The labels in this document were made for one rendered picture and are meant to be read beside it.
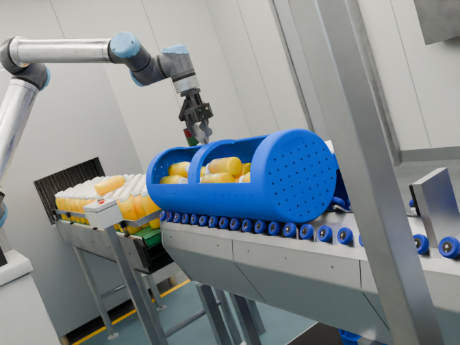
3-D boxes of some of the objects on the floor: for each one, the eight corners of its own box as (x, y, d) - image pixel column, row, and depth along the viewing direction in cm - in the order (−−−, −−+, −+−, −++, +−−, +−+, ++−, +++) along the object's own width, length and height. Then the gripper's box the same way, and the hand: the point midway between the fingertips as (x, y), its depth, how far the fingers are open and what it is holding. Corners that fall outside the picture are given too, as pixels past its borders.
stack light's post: (261, 335, 295) (196, 156, 276) (257, 333, 298) (193, 156, 280) (265, 331, 297) (202, 153, 278) (262, 330, 300) (199, 154, 282)
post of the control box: (179, 414, 248) (104, 225, 231) (176, 411, 251) (101, 224, 234) (186, 409, 250) (111, 221, 233) (183, 406, 253) (109, 221, 236)
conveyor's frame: (205, 416, 239) (137, 241, 224) (98, 333, 379) (52, 221, 364) (281, 360, 263) (224, 198, 248) (155, 300, 403) (113, 195, 387)
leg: (268, 391, 241) (224, 272, 231) (261, 387, 246) (218, 270, 236) (277, 385, 244) (235, 266, 233) (270, 380, 249) (228, 264, 238)
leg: (245, 409, 234) (199, 287, 224) (238, 404, 239) (193, 285, 229) (255, 402, 237) (210, 280, 227) (248, 398, 242) (204, 278, 231)
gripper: (184, 92, 181) (205, 148, 185) (205, 85, 185) (224, 140, 189) (174, 96, 188) (194, 150, 192) (194, 89, 193) (213, 142, 196)
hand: (204, 142), depth 193 cm, fingers closed
